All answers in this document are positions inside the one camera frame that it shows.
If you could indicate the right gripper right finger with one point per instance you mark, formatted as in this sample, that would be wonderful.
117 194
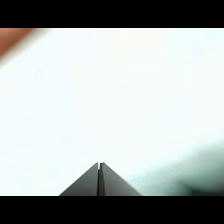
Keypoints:
113 184

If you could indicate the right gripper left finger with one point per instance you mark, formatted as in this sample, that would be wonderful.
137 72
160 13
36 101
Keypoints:
87 184

